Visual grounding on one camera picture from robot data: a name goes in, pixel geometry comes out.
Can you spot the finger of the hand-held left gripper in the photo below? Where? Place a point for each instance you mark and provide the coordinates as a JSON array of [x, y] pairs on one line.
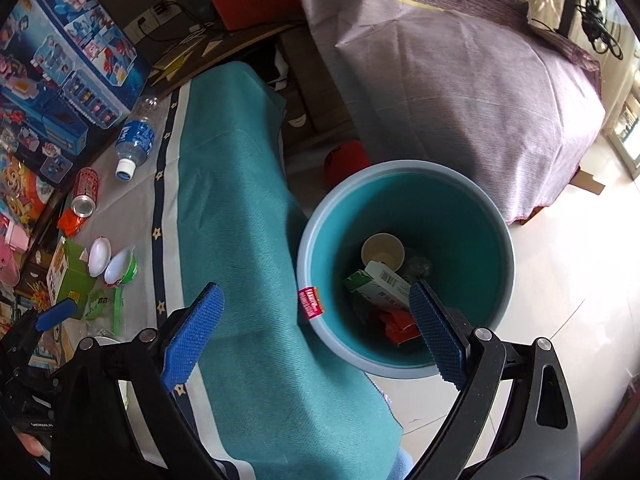
[[54, 313]]

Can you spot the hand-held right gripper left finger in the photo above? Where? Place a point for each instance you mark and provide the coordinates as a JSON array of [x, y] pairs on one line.
[[195, 340]]

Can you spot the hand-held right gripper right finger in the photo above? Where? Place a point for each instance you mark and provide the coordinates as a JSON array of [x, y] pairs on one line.
[[436, 337]]

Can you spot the green cardboard box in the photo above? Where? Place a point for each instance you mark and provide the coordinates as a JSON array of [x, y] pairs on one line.
[[75, 270]]

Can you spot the green plastic packet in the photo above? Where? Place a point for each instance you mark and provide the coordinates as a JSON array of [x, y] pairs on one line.
[[102, 305]]

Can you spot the green and white yogurt cup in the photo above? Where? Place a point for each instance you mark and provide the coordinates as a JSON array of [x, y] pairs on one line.
[[119, 267]]

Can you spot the round blue waste bin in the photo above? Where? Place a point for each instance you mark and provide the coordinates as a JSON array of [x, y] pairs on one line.
[[440, 200]]

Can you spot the clear plastic water bottle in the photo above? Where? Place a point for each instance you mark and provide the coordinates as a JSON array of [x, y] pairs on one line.
[[134, 140]]

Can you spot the person's left hand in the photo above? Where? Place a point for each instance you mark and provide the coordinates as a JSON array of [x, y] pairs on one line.
[[32, 446]]

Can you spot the red snack wrapper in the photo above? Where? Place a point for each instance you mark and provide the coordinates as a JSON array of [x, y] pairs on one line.
[[400, 327]]

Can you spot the crumpled clear plastic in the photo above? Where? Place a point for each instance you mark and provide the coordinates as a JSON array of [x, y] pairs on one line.
[[416, 267]]

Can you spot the white and green carton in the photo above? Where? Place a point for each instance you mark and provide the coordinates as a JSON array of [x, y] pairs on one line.
[[385, 285]]

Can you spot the pink plastic toys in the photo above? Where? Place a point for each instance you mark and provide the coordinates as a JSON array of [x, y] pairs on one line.
[[12, 250]]

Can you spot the crumpled orange wrapper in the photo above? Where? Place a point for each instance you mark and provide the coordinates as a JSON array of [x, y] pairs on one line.
[[72, 222]]

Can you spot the brown paper cup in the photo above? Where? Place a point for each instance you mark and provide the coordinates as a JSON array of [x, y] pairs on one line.
[[382, 252]]

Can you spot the colourful orange toy box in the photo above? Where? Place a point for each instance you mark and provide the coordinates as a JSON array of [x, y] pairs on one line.
[[25, 190]]

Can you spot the red soda can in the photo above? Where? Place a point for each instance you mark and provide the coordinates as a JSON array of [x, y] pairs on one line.
[[85, 187]]

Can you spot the teal and white tablecloth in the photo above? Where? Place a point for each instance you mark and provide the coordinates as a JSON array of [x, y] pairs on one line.
[[240, 210]]

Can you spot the dark blue toy box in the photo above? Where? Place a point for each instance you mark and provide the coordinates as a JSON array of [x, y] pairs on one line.
[[40, 145]]

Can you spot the brown cardboard piece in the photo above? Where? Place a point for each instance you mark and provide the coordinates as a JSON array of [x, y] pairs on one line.
[[587, 182]]

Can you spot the purple grey bed cover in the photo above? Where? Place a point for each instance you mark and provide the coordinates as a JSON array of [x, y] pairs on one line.
[[450, 85]]

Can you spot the large blue toy box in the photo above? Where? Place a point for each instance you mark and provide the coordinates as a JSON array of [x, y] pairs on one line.
[[75, 45]]

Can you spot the wooden cabinet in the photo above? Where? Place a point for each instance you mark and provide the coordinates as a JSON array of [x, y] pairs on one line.
[[315, 90]]

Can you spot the white wall socket with plug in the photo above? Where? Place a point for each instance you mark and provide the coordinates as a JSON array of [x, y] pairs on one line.
[[167, 10]]

